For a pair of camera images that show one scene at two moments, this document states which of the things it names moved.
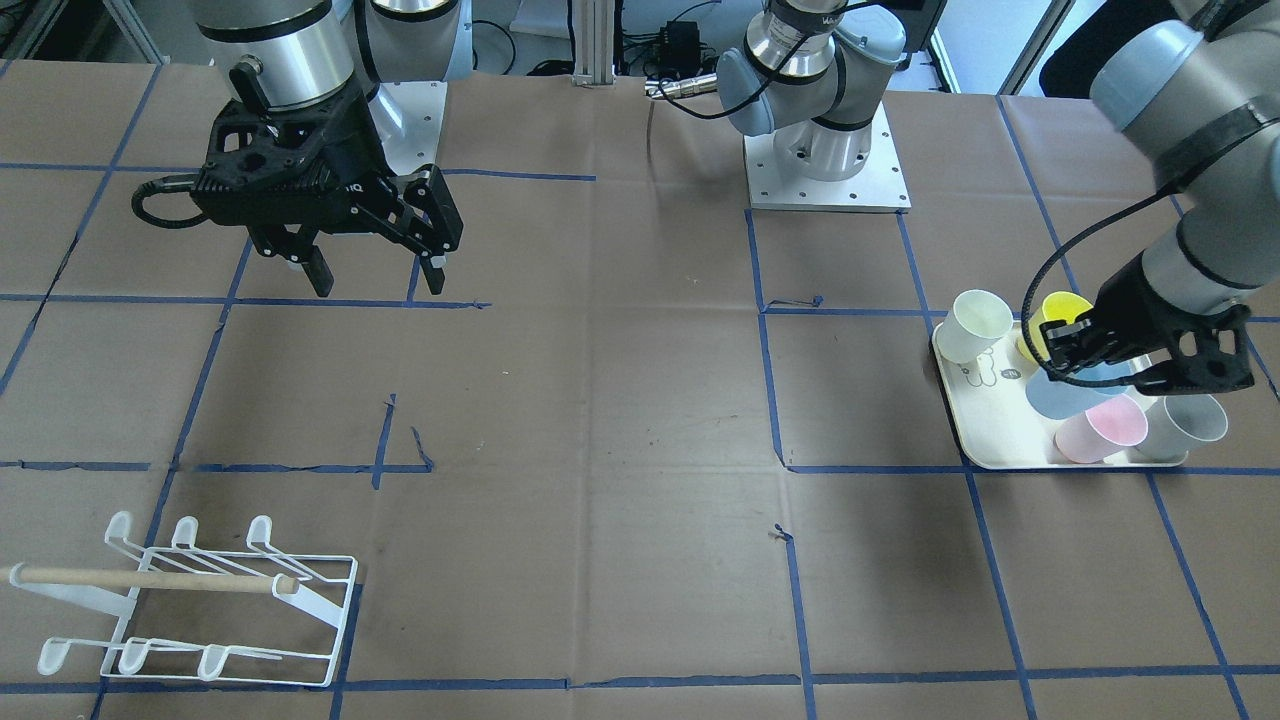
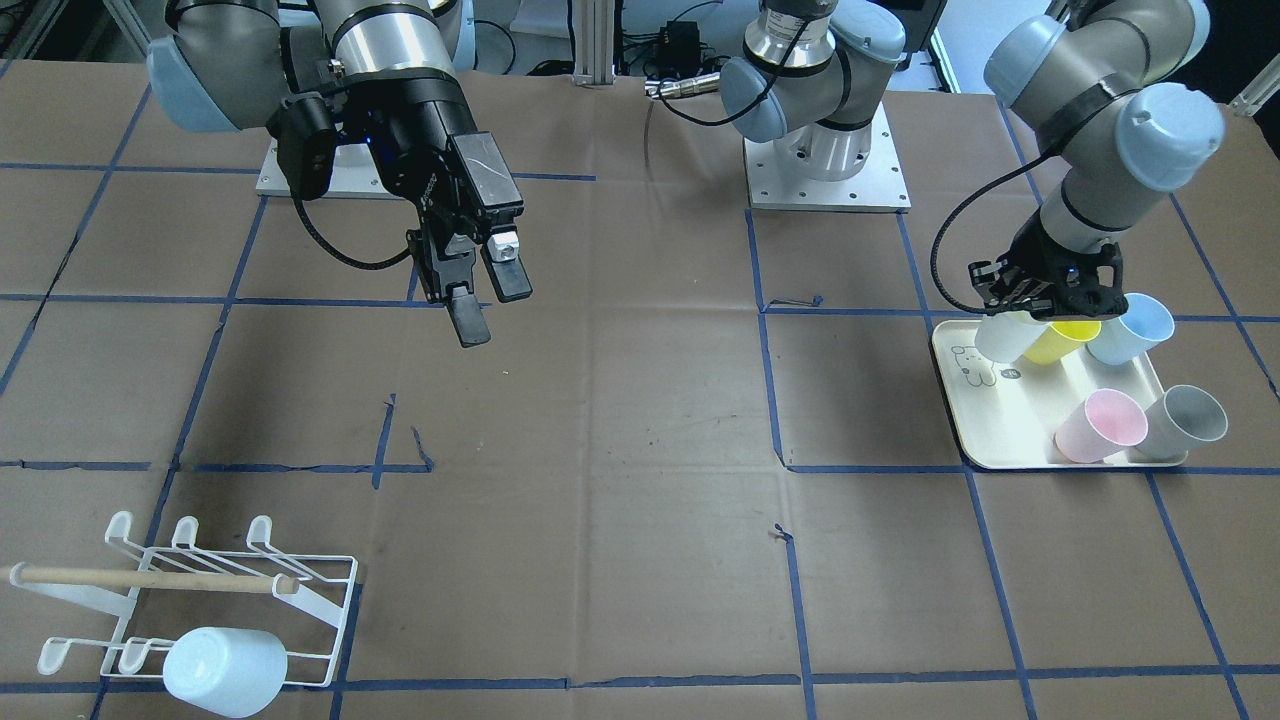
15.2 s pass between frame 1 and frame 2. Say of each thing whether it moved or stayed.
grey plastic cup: stayed
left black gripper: moved
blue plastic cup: moved
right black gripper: moved
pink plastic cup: stayed
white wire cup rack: stayed
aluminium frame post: stayed
